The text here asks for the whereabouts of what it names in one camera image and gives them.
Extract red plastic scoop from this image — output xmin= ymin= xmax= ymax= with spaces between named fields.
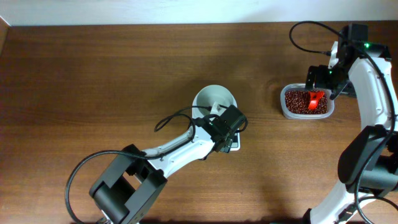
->
xmin=308 ymin=91 xmax=325 ymax=110

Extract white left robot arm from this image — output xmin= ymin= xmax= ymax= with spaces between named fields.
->
xmin=89 ymin=105 xmax=248 ymax=224

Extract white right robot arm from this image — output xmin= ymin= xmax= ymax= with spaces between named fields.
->
xmin=302 ymin=24 xmax=397 ymax=223

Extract white digital kitchen scale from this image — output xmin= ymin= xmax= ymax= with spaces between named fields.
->
xmin=191 ymin=96 xmax=241 ymax=152

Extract white metal bowl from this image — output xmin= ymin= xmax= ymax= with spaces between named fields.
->
xmin=192 ymin=85 xmax=237 ymax=118

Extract clear plastic container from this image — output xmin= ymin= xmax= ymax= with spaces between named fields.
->
xmin=280 ymin=83 xmax=335 ymax=120

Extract red adzuki beans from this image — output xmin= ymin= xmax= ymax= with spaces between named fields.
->
xmin=284 ymin=90 xmax=328 ymax=114

